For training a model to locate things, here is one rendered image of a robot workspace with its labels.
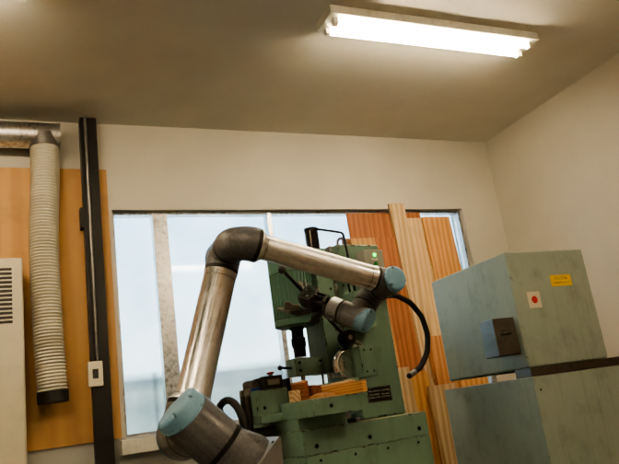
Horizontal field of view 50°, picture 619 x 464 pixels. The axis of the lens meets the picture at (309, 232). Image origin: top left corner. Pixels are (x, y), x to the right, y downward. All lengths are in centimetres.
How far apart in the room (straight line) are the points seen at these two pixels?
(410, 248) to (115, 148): 201
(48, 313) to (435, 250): 250
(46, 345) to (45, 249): 51
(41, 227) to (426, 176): 268
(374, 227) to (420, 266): 41
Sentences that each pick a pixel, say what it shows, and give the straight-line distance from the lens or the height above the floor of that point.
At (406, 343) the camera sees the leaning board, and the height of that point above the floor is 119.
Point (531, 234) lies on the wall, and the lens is 501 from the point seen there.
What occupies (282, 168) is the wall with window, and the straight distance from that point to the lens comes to 444.
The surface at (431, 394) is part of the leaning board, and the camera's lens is 414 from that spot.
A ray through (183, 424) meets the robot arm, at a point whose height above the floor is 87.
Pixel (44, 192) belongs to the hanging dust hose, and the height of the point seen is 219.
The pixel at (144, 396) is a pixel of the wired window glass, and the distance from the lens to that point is 394.
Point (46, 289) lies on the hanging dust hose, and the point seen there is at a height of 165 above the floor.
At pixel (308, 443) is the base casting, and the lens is 244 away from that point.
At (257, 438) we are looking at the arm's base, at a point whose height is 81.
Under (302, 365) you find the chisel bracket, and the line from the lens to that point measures 267.
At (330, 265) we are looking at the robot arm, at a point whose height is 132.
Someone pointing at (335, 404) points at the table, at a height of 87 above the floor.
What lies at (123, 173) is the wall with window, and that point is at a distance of 415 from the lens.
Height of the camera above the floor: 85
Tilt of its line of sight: 15 degrees up
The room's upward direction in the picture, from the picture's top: 8 degrees counter-clockwise
